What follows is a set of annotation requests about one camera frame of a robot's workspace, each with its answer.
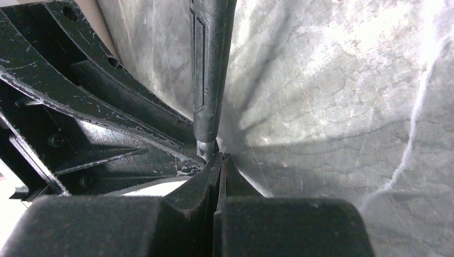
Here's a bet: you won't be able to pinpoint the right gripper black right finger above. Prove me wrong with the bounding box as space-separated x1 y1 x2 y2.
213 154 374 256

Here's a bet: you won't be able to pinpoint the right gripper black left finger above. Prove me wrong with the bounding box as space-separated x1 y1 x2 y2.
1 153 223 256

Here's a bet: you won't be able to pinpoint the black needle-nose pliers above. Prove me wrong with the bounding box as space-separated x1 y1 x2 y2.
1 1 204 201

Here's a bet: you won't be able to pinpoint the black handled steel tool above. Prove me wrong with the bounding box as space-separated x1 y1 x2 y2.
191 0 237 161

